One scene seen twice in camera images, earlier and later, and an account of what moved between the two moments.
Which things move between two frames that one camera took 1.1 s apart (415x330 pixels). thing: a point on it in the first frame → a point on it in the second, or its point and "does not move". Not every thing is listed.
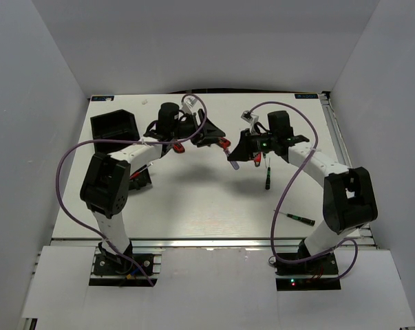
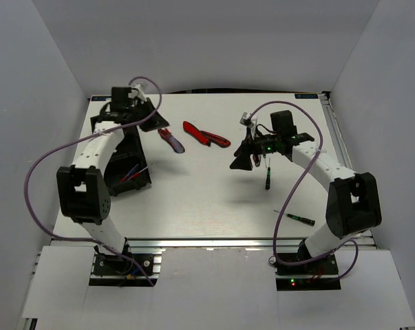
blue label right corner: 305,95 does not move
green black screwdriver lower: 268,177 does not move
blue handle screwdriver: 140,171 does not move
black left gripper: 208,135 → 155,121
